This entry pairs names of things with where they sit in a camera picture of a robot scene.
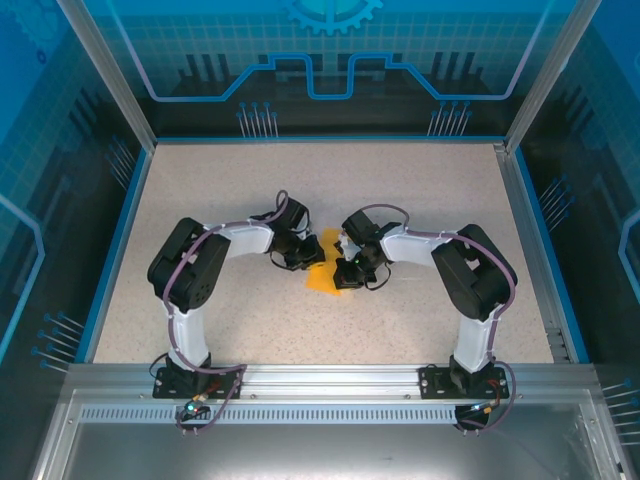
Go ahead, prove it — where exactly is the orange paper sheet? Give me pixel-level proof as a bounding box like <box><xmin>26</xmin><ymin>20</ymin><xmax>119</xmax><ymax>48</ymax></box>
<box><xmin>301</xmin><ymin>227</ymin><xmax>347</xmax><ymax>299</ymax></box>

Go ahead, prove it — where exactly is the blue table border strip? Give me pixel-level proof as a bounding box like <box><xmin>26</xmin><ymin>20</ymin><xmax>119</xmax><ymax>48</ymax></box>
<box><xmin>82</xmin><ymin>146</ymin><xmax>156</xmax><ymax>364</ymax></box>
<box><xmin>512</xmin><ymin>147</ymin><xmax>594</xmax><ymax>364</ymax></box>

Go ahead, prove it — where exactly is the steel tray shelf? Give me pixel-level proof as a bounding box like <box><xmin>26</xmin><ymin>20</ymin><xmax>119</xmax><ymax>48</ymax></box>
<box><xmin>29</xmin><ymin>387</ymin><xmax>631</xmax><ymax>480</ymax></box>

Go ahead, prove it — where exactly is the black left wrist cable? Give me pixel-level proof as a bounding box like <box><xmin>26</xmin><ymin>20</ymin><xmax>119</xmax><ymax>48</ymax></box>
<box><xmin>269</xmin><ymin>249</ymin><xmax>301</xmax><ymax>272</ymax></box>

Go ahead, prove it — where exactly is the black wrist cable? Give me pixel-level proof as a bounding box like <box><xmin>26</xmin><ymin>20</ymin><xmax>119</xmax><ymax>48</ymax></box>
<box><xmin>363</xmin><ymin>262</ymin><xmax>392</xmax><ymax>293</ymax></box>
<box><xmin>269</xmin><ymin>249</ymin><xmax>301</xmax><ymax>272</ymax></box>

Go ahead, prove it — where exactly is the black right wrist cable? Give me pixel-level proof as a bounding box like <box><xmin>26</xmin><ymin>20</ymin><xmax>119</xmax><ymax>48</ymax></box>
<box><xmin>363</xmin><ymin>262</ymin><xmax>392</xmax><ymax>293</ymax></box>

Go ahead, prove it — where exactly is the aluminium mounting rail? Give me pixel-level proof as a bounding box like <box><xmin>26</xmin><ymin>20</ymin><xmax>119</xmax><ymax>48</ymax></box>
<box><xmin>67</xmin><ymin>362</ymin><xmax>599</xmax><ymax>401</ymax></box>

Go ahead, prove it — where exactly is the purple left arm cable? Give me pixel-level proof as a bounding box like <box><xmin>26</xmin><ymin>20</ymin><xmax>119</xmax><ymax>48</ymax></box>
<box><xmin>160</xmin><ymin>188</ymin><xmax>249</xmax><ymax>436</ymax></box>

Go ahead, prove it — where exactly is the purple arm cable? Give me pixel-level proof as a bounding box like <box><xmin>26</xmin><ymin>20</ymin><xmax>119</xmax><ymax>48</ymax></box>
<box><xmin>160</xmin><ymin>188</ymin><xmax>249</xmax><ymax>436</ymax></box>
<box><xmin>359</xmin><ymin>202</ymin><xmax>519</xmax><ymax>436</ymax></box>

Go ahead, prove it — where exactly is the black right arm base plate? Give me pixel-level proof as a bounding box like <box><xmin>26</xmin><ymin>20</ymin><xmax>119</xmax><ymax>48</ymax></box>
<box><xmin>418</xmin><ymin>363</ymin><xmax>511</xmax><ymax>401</ymax></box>

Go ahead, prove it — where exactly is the slotted metal cable duct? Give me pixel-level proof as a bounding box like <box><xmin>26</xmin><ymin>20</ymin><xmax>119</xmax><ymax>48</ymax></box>
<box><xmin>78</xmin><ymin>404</ymin><xmax>501</xmax><ymax>426</ymax></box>

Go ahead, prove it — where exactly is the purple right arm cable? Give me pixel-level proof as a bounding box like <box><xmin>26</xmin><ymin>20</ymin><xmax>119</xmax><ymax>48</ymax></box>
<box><xmin>359</xmin><ymin>202</ymin><xmax>519</xmax><ymax>436</ymax></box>

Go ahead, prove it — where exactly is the aluminium side rail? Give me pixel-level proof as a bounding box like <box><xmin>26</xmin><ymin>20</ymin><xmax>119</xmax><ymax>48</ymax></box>
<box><xmin>492</xmin><ymin>142</ymin><xmax>574</xmax><ymax>364</ymax></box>

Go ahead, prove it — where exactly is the right arm cable connector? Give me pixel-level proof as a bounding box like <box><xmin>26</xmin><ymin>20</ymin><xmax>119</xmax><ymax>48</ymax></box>
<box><xmin>467</xmin><ymin>397</ymin><xmax>502</xmax><ymax>416</ymax></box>

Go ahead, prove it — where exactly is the arm cable connector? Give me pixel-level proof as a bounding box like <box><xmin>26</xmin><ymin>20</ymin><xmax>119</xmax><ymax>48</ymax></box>
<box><xmin>180</xmin><ymin>394</ymin><xmax>212</xmax><ymax>420</ymax></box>
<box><xmin>467</xmin><ymin>397</ymin><xmax>502</xmax><ymax>416</ymax></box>

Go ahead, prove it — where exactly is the left arm cable connector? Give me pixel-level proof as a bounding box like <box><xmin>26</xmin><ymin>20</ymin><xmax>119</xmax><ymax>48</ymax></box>
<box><xmin>180</xmin><ymin>394</ymin><xmax>212</xmax><ymax>420</ymax></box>

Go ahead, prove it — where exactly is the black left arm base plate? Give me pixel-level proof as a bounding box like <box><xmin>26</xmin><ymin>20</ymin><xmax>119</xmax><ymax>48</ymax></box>
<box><xmin>152</xmin><ymin>366</ymin><xmax>245</xmax><ymax>400</ymax></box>

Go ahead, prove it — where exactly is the aluminium frame post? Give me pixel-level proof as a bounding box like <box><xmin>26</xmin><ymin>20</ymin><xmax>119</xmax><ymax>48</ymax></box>
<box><xmin>502</xmin><ymin>0</ymin><xmax>604</xmax><ymax>154</ymax></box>
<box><xmin>54</xmin><ymin>0</ymin><xmax>159</xmax><ymax>151</ymax></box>

